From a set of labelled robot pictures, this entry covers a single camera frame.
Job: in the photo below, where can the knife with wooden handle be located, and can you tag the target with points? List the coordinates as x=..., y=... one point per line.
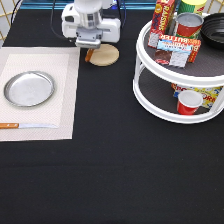
x=25, y=125

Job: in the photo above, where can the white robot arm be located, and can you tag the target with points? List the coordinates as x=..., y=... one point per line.
x=83, y=21

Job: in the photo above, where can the chocolate pudding packet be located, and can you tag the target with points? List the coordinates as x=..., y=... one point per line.
x=171, y=58

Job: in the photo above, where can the fork with wooden handle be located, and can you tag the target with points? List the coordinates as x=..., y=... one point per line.
x=89, y=55

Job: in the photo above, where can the red cup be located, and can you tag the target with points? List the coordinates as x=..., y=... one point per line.
x=188, y=102

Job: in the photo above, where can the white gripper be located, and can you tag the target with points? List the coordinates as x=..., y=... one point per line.
x=84, y=22

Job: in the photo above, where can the yellow green canister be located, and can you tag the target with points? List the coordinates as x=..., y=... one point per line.
x=192, y=6

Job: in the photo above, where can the black bowl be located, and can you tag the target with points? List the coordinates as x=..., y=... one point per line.
x=212, y=30

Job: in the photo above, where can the beige woven placemat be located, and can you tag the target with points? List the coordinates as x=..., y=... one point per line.
x=62, y=63

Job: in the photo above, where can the round silver metal plate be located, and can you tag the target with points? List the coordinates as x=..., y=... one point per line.
x=29, y=88

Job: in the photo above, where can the white two-tier turntable shelf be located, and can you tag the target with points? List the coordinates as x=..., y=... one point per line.
x=152, y=81

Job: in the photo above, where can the yellow popcorn box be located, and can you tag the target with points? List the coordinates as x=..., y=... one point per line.
x=209, y=94

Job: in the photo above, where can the red raisins box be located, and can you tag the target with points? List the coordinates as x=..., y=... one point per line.
x=161, y=20

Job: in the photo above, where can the red tin can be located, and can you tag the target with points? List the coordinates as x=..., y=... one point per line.
x=188, y=25

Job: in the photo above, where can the round wooden coaster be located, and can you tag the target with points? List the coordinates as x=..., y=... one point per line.
x=105, y=55

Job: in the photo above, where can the butter box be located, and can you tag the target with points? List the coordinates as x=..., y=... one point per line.
x=180, y=44

